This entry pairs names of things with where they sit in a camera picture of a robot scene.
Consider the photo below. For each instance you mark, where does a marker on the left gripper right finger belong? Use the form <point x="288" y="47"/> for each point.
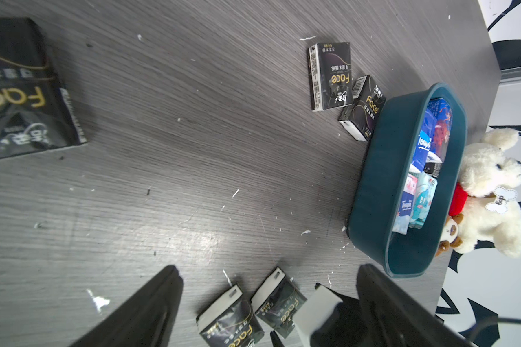
<point x="393" y="318"/>

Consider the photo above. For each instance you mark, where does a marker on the dark blue Tempo tissue pack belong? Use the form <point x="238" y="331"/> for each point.
<point x="424" y="142"/>

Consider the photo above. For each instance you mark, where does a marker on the pink blue Tempo tissue pack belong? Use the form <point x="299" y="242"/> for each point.
<point x="403" y="215"/>

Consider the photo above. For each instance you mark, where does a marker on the black Face tissue pack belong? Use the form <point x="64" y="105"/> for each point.
<point x="329" y="318"/>
<point x="36" y="112"/>
<point x="276" y="301"/>
<point x="359" y="119"/>
<point x="230" y="321"/>
<point x="330" y="73"/>

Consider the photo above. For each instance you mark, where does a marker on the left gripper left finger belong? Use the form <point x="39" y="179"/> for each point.
<point x="145" y="319"/>

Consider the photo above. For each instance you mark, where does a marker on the anime print tissue pack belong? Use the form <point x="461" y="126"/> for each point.
<point x="441" y="110"/>

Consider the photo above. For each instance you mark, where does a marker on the teal cartoon tissue pack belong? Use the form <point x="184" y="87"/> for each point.
<point x="424" y="196"/>

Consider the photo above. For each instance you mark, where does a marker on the teal plastic storage box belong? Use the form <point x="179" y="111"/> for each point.
<point x="379" y="193"/>

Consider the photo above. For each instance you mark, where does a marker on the white plush toy dog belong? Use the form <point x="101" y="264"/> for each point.
<point x="484" y="206"/>

